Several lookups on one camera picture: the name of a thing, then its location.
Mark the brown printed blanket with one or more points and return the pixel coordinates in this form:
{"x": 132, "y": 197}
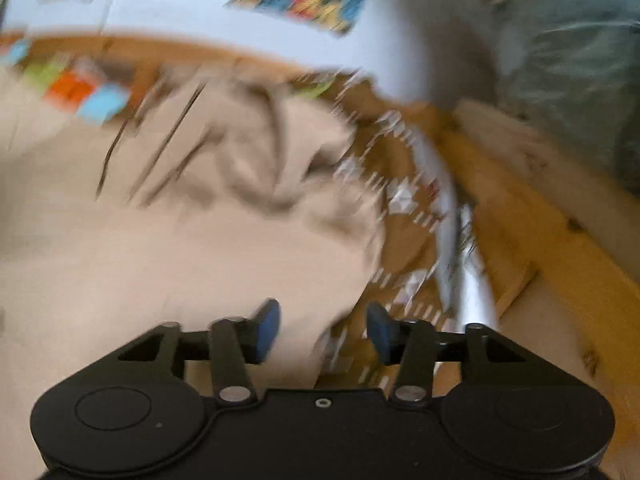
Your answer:
{"x": 400, "y": 230}

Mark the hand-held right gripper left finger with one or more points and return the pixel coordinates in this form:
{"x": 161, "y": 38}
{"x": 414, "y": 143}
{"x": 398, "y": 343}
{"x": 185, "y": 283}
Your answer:
{"x": 267, "y": 327}

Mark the beige garment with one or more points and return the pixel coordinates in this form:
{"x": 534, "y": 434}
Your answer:
{"x": 150, "y": 260}

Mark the colourful striped blanket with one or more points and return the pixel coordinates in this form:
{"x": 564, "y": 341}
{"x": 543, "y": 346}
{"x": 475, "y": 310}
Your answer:
{"x": 70, "y": 90}

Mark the wooden bed frame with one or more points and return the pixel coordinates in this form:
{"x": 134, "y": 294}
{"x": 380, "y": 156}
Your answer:
{"x": 525, "y": 195}

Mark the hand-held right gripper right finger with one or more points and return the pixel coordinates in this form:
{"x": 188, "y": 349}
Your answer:
{"x": 379, "y": 330}

